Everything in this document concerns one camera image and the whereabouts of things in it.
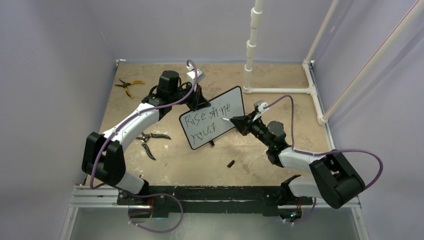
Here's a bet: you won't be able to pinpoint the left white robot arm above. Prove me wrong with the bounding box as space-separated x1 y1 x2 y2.
81 69 210 205

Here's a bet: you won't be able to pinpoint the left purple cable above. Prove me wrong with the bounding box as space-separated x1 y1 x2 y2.
89 59 199 196

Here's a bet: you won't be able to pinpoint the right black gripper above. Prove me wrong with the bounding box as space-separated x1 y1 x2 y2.
231 110 273 148

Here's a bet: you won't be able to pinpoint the black handled pliers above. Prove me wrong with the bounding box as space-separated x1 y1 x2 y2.
136 132 172 161

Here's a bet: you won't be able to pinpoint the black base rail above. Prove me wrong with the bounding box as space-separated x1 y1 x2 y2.
69 184 362 220

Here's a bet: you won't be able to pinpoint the black marker cap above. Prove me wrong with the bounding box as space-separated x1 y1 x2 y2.
227 160 235 168

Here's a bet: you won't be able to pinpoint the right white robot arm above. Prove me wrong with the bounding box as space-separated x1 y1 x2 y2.
229 113 366 209

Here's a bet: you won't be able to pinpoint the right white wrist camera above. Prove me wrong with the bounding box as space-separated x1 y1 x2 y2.
253 99 268 121

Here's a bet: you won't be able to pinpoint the small black-framed whiteboard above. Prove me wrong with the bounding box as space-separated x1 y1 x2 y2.
179 86 245 150

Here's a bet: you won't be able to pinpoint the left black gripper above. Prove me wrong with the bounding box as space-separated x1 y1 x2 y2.
170 81 211 112

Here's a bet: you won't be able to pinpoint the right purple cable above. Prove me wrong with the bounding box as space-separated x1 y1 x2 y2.
264 95 384 191

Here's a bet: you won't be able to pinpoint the white PVC pipe frame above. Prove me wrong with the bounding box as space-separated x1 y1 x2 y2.
241 0 424 127

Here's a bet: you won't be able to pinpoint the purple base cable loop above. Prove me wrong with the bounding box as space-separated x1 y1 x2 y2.
127 193 186 234

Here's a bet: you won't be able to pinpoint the yellow handled pliers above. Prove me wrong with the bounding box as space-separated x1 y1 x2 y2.
114 79 145 99

